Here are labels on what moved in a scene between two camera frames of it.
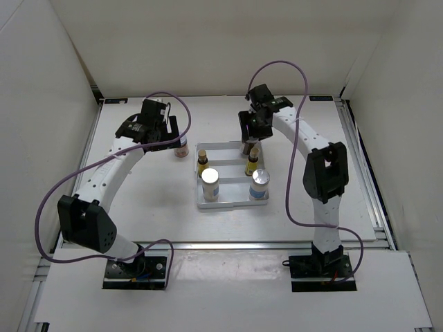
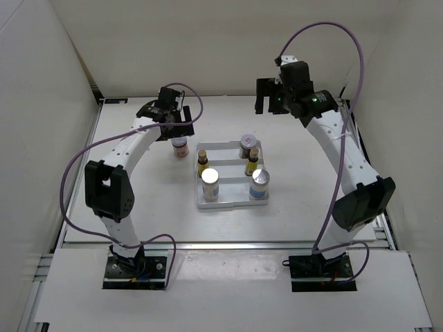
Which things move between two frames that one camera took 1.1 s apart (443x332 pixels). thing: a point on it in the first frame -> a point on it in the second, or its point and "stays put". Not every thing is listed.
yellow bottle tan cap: [202, 162] stays put
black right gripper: [245, 118] -> [265, 88]
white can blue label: [258, 187] stays put
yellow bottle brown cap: [252, 164] stays put
